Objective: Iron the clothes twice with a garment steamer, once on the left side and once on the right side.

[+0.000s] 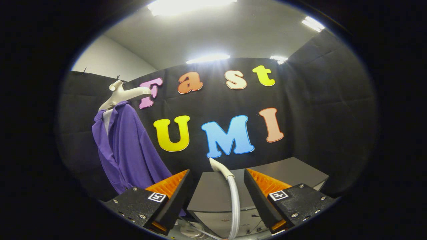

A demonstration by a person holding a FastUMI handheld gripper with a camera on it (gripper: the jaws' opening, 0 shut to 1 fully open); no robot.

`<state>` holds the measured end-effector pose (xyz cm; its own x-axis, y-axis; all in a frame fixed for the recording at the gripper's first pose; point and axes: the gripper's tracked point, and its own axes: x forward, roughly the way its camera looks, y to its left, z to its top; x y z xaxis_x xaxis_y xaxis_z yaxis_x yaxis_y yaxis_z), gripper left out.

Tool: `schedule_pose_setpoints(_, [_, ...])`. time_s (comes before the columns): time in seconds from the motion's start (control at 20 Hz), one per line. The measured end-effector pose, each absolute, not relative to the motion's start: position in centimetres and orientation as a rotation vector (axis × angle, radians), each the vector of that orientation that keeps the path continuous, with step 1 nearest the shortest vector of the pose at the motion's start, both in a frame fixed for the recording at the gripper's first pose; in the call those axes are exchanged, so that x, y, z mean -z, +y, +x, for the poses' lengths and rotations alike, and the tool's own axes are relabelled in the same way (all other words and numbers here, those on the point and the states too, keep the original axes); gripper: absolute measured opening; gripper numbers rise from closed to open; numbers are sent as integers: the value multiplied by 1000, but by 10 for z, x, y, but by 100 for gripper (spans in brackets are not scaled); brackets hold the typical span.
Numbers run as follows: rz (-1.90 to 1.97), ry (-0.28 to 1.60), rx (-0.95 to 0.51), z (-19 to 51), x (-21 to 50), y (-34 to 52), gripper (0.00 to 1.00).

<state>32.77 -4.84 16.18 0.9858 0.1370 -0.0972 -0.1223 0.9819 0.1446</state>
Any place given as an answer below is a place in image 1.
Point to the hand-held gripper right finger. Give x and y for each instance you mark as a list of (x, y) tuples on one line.
[(258, 200)]

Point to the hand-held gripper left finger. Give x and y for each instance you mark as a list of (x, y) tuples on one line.
[(175, 200)]

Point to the cream garment steamer base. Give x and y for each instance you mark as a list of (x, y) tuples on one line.
[(191, 231)]

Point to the purple jacket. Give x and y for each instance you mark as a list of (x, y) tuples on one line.
[(133, 150)]

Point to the white shirt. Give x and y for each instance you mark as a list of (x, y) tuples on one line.
[(107, 120)]

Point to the cream clothes hanger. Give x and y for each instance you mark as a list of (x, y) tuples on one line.
[(123, 95)]

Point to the grey cabinet with dark top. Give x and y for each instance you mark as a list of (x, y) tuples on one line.
[(217, 190)]

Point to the black backdrop cloth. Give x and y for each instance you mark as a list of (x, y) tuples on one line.
[(206, 100)]

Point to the black quilted side cloth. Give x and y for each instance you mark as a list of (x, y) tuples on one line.
[(333, 116), (76, 133)]

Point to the small ceiling light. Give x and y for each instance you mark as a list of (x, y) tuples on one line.
[(278, 59)]

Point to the long ceiling light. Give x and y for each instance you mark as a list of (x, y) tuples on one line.
[(207, 59)]

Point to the ceiling light panel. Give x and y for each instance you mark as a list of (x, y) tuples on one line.
[(313, 24)]

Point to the large square ceiling light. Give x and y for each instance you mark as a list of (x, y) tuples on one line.
[(190, 6)]

